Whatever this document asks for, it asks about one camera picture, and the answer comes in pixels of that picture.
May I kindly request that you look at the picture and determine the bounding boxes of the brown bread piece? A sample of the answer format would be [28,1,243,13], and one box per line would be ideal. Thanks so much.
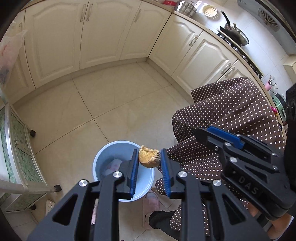
[138,146,161,168]

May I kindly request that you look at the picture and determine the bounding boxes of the colourful candy wrapper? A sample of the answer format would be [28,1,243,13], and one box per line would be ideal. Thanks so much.
[270,106,278,117]

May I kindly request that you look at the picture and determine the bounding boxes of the white paper bag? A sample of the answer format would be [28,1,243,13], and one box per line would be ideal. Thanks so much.
[102,158,122,176]

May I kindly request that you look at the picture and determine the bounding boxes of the blue plastic trash bin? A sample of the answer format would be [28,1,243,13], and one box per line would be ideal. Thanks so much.
[92,141,154,202]

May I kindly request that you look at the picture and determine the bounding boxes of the person right hand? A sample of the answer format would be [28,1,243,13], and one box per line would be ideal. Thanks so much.
[247,202,292,240]

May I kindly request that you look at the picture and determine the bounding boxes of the white power strip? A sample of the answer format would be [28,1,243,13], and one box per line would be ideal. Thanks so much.
[45,199,55,215]

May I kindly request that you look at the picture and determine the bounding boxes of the brown polka dot tablecloth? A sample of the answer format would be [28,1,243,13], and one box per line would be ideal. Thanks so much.
[144,77,295,240]

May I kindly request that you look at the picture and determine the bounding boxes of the green electric grill pot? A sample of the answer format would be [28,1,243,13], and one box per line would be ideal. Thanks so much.
[271,93,287,122]

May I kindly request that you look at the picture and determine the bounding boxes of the white green side cart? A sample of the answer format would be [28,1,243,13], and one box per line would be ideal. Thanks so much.
[1,103,62,213]

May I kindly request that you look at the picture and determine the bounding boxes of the pink utensil holder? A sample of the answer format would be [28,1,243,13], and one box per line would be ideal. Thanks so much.
[265,75,278,91]

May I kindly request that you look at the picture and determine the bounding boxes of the pink slipper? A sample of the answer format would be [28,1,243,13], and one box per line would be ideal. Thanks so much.
[142,189,160,230]

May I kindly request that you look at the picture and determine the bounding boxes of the black wok with lid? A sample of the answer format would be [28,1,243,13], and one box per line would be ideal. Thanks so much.
[220,11,249,46]

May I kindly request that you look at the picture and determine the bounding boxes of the black gas stove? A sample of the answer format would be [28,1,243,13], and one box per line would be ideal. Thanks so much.
[217,27,263,79]

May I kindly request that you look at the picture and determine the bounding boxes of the range hood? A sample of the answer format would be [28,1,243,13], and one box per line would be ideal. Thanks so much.
[237,0,295,55]

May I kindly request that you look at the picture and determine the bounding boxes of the steel steamer pot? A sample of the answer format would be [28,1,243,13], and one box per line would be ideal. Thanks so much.
[174,1,201,18]

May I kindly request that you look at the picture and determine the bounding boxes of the red bowl on counter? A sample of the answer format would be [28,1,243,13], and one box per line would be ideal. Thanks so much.
[163,0,177,6]

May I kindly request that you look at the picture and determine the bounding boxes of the cream lower cabinets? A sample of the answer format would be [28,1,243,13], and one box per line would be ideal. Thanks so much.
[1,1,263,103]

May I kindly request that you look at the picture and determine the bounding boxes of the clear plastic bag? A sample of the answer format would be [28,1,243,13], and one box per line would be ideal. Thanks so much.
[0,22,28,86]

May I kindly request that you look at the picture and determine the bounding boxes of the round wall strainer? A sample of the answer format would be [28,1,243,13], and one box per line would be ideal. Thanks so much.
[202,5,218,18]

